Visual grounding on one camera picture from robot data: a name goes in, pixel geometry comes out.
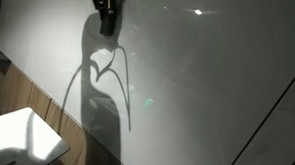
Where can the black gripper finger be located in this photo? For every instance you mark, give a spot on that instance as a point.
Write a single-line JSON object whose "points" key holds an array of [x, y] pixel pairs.
{"points": [[99, 2], [112, 2]]}

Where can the black whiteboard eraser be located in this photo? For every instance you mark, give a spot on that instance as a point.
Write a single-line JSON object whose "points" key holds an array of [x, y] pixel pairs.
{"points": [[107, 24]]}

